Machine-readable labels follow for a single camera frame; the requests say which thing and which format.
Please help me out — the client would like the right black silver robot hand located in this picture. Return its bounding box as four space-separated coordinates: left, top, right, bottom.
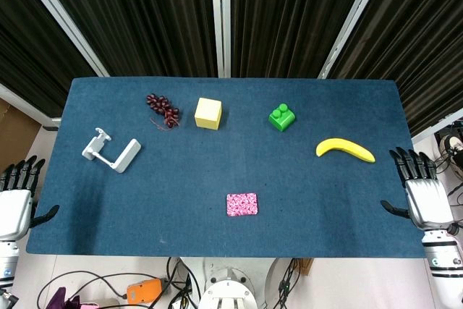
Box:
380 146 456 233

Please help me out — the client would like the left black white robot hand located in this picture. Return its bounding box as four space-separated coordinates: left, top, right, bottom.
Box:
0 155 60 242

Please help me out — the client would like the pink patterned sponge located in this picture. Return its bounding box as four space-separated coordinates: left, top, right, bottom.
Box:
226 192 259 219

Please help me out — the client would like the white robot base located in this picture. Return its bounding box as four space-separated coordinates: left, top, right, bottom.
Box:
179 257 279 309

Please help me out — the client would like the brown cardboard box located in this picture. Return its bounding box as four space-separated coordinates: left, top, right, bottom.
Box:
0 98 42 173

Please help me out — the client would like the yellow banana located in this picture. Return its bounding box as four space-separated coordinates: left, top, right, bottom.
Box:
315 137 376 164

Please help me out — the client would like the purple cloth bag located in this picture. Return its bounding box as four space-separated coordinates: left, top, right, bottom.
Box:
48 287 81 309

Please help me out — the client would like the white folding phone holder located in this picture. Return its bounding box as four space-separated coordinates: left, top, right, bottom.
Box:
81 127 143 174

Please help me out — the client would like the orange handheld device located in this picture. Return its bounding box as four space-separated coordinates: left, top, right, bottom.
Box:
126 279 163 306

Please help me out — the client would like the green toy building brick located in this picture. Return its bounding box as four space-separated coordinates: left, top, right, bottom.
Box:
268 104 298 132

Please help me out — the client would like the dark red grape bunch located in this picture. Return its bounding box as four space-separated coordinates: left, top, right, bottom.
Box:
145 93 182 130

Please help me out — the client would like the blue table cloth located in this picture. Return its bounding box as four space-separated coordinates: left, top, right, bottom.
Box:
25 77 436 260

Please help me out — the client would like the yellow cube block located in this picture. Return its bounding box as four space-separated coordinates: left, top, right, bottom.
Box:
194 97 223 130

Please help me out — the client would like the black ribbed curtain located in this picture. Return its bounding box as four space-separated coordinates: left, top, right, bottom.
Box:
0 0 463 136

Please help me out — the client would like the black side cable tangle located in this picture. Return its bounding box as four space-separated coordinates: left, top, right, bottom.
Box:
432 131 463 212

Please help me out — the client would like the black floor cable bundle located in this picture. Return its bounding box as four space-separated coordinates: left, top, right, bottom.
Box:
36 257 203 309

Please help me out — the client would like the white slanted frame post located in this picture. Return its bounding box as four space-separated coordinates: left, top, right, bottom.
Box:
12 0 110 78
317 0 393 80

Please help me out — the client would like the white vertical frame post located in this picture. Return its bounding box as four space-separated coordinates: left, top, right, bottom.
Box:
210 0 232 79

